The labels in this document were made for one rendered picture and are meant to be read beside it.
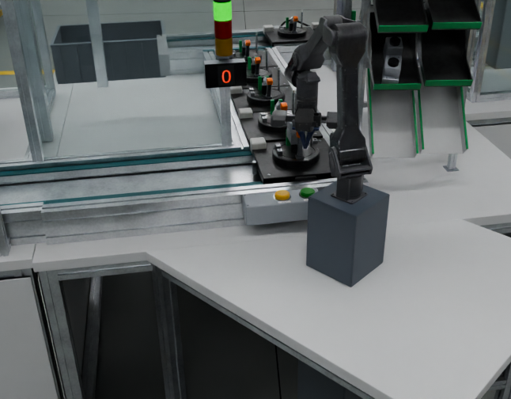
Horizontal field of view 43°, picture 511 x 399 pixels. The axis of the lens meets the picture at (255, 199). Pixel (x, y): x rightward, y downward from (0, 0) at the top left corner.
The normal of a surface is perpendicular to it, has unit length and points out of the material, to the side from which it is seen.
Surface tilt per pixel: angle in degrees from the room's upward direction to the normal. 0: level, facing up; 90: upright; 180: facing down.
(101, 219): 90
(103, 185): 0
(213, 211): 90
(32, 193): 0
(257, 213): 90
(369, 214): 90
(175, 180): 0
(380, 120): 45
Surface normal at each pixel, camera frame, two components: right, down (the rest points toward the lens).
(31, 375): 0.17, 0.48
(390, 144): -0.01, -0.27
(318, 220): -0.68, 0.37
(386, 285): -0.01, -0.87
